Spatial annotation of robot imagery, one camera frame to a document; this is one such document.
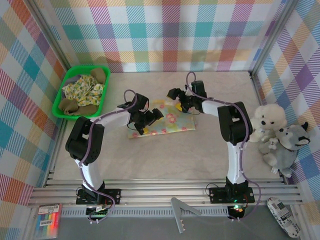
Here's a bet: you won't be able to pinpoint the green plastic basket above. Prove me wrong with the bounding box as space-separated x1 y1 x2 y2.
51 65 111 123

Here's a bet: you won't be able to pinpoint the pastel floral skirt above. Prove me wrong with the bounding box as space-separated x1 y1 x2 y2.
126 99 198 140

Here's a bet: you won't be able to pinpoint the aluminium base frame rails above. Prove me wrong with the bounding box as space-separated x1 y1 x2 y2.
27 169 305 209

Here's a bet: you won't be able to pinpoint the grey slotted cable duct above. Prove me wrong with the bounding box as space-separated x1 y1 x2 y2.
61 208 231 218

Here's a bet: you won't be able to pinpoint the white plush dog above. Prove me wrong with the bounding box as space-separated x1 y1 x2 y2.
249 103 288 143

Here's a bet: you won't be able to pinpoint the lemon print skirt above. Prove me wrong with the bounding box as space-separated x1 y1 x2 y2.
61 74 105 107

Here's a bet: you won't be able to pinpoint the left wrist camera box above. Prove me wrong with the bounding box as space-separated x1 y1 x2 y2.
149 108 165 124

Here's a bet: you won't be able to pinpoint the grey plush husky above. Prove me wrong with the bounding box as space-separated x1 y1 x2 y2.
258 121 311 178

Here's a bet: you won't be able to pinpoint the grey plastic triangular tool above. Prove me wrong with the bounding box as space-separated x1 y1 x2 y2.
170 197 202 235

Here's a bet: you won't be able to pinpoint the olive khaki skirt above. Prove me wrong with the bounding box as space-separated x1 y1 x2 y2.
58 68 107 117

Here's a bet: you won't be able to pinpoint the aluminium frame post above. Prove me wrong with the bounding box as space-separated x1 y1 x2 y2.
249 0 300 77
26 0 73 73

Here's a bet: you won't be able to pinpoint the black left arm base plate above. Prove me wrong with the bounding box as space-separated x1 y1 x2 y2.
76 188 122 205

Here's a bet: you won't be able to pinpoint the coloured marker pack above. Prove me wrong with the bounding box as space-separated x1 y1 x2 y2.
34 202 63 238

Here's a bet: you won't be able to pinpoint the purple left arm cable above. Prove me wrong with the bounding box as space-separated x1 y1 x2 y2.
78 89 138 225

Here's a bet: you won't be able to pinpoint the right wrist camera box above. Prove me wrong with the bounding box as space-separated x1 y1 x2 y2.
166 87 182 101

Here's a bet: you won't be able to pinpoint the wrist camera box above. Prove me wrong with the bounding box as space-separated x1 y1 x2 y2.
166 87 182 101
149 108 165 124

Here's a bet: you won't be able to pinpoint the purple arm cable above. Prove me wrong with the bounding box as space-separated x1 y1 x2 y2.
185 71 262 222
78 89 138 225

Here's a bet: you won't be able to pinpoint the lavender skirt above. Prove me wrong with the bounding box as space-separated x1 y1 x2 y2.
61 74 83 97

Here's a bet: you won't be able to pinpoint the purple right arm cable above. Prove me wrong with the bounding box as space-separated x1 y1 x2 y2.
185 71 262 222

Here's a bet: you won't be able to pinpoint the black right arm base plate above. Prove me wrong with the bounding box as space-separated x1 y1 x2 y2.
208 186 256 204

